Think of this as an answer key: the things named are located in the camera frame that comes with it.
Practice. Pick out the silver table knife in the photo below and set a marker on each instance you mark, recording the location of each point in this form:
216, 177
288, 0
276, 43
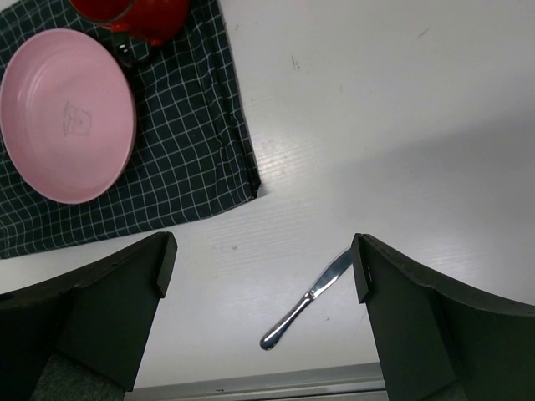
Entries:
328, 277

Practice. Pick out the dark checked cloth napkin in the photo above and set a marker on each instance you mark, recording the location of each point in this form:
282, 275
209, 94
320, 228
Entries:
192, 159

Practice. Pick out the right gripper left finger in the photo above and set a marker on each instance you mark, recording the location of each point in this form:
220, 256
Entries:
82, 335

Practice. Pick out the pink plastic plate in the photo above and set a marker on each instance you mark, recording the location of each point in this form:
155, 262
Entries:
68, 117

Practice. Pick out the red mug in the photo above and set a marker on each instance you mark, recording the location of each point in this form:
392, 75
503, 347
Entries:
150, 21

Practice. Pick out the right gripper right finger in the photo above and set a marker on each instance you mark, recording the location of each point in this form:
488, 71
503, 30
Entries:
438, 338

